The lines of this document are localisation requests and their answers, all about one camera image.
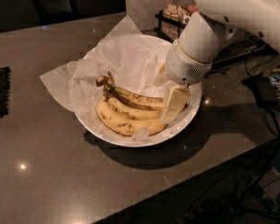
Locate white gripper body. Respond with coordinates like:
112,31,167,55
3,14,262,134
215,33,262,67
164,44,211,84

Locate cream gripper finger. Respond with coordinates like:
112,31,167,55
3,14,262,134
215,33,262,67
153,63,169,87
161,86,191,122

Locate spotted banana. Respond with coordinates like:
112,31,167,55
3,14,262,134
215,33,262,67
105,97,161,120
96,75,163,111
97,101,167,136

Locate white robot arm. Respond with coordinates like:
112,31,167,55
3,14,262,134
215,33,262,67
163,0,280,85

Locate white bowl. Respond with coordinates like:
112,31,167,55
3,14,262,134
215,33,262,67
76,35,203,147

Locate white paper liner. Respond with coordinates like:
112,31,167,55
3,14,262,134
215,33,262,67
39,14,200,142

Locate black power adapter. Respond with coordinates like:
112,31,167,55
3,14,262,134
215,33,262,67
241,74,278,109

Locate dark water dispenser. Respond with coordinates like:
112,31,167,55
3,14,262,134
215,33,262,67
33,0,78,25

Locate black wire snack rack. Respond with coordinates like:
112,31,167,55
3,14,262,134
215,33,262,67
154,5,270,73

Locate black cable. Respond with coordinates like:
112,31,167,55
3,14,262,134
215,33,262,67
183,105,280,224

